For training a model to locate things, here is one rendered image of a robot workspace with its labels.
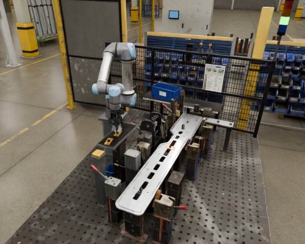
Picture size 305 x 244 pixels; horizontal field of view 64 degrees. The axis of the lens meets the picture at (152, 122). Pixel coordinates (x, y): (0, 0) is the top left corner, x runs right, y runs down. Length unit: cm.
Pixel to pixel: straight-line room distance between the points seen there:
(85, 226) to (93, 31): 328
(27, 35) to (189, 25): 530
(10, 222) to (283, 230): 277
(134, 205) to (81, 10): 355
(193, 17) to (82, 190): 740
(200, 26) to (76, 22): 505
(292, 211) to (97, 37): 368
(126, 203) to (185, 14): 772
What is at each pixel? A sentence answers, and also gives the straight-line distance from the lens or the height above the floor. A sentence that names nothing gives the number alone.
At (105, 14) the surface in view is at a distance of 426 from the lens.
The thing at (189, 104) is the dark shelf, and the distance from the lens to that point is 269.
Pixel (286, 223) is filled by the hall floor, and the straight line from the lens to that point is 310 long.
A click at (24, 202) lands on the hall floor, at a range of 320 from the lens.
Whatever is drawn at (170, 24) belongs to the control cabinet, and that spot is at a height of 112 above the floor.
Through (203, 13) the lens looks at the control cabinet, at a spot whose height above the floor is 149.
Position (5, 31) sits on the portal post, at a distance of 851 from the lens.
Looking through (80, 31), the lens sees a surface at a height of 148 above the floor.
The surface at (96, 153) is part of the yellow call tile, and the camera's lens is 166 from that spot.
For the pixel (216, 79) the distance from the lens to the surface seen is 273.
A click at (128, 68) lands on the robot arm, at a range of 203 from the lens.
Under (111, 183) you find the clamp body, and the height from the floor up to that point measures 106.
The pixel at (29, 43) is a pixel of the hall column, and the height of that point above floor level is 48.
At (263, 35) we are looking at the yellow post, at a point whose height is 176.
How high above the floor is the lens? 211
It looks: 28 degrees down
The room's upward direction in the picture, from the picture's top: 1 degrees clockwise
